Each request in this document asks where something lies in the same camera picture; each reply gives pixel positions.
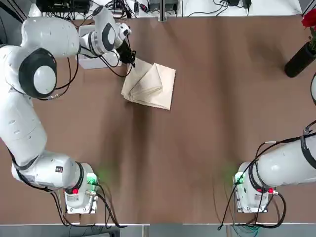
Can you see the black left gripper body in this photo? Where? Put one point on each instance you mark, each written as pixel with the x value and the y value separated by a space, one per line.
pixel 124 50

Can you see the cream-colored tablecloth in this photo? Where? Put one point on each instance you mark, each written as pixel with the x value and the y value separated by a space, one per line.
pixel 153 86

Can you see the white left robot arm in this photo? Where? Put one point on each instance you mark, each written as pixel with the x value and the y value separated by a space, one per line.
pixel 49 37

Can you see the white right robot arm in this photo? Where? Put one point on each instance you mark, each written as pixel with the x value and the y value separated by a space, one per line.
pixel 279 165

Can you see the clear plastic box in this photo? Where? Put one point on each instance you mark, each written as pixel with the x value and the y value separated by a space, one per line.
pixel 86 63

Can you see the black power supply box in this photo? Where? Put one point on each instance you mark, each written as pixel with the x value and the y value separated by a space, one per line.
pixel 154 5
pixel 171 5

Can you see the black electronics box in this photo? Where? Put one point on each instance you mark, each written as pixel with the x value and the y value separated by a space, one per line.
pixel 61 6

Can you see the black power adapter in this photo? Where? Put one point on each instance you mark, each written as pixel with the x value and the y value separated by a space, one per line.
pixel 247 3

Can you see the black cylindrical vase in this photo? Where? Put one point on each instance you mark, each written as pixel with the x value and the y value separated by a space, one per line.
pixel 298 61

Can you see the red rose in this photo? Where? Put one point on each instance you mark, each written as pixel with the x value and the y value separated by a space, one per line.
pixel 309 19

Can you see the aluminium frame post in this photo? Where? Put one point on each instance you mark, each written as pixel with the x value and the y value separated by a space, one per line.
pixel 162 12

